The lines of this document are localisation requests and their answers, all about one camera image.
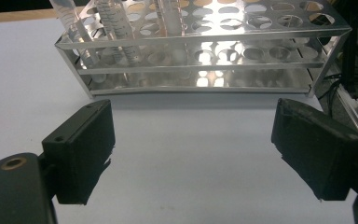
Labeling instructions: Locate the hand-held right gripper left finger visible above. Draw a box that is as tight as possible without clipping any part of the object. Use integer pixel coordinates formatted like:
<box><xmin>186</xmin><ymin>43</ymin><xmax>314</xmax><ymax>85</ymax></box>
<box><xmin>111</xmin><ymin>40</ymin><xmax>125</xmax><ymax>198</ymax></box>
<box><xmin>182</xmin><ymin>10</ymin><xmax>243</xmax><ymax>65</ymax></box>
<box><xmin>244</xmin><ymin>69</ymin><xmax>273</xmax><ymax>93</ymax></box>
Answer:
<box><xmin>41</xmin><ymin>98</ymin><xmax>117</xmax><ymax>206</ymax></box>

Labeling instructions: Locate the white table mat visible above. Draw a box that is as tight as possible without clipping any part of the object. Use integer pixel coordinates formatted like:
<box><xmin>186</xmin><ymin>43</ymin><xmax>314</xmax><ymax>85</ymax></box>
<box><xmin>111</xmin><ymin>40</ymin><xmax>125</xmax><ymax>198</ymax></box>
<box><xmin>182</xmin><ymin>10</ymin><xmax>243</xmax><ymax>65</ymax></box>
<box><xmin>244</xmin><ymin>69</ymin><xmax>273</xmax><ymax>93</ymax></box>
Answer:
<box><xmin>0</xmin><ymin>17</ymin><xmax>357</xmax><ymax>224</ymax></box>

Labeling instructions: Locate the black metal stand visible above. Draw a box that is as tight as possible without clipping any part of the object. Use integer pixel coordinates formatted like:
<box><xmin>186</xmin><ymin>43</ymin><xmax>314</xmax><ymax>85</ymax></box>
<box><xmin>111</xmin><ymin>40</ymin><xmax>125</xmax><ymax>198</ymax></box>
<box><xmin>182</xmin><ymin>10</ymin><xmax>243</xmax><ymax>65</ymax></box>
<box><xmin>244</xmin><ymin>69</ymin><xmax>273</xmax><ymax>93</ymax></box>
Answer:
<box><xmin>343</xmin><ymin>29</ymin><xmax>358</xmax><ymax>94</ymax></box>

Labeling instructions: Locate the metal test tube rack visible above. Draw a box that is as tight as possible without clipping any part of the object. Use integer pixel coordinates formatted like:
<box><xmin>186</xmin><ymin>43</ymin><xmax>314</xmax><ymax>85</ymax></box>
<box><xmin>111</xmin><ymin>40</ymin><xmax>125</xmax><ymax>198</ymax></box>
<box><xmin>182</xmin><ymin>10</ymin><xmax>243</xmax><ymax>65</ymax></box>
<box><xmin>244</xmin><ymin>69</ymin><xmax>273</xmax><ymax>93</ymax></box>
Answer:
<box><xmin>54</xmin><ymin>0</ymin><xmax>352</xmax><ymax>100</ymax></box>

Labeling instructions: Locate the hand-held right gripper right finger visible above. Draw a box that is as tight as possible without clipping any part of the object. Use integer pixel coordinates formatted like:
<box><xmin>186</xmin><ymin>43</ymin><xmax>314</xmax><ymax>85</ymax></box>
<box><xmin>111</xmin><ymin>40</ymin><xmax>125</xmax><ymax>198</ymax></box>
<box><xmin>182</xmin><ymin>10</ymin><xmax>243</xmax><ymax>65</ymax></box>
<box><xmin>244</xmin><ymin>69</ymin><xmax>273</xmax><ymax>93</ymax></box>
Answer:
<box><xmin>270</xmin><ymin>97</ymin><xmax>358</xmax><ymax>202</ymax></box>

